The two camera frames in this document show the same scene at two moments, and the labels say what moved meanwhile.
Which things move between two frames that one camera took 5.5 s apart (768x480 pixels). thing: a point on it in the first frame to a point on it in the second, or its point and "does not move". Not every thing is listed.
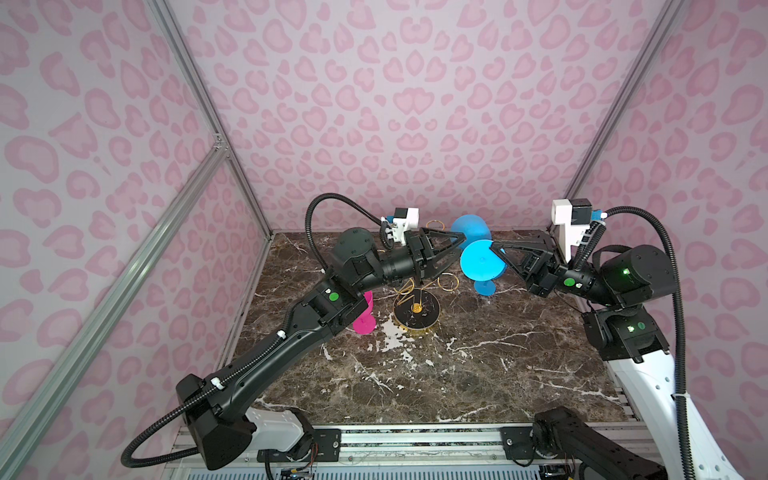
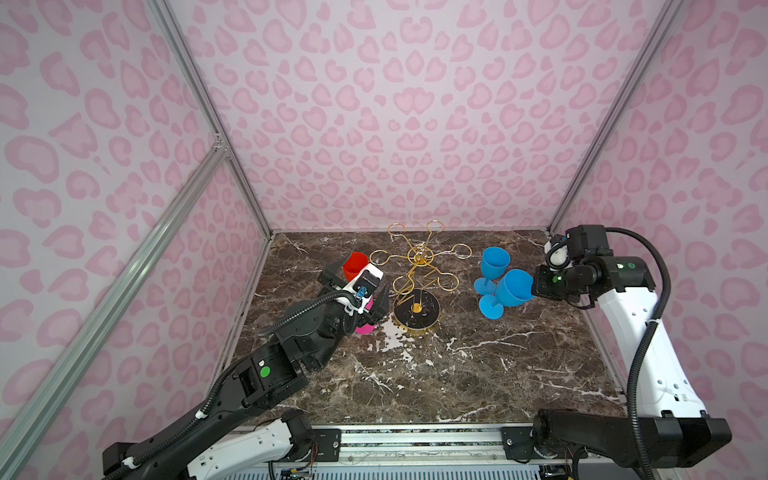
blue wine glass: x=478 y=260 to x=514 y=289
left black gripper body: x=417 y=258 to x=369 y=316
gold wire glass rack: x=417 y=307 does not move
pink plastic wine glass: x=365 y=323 does not move
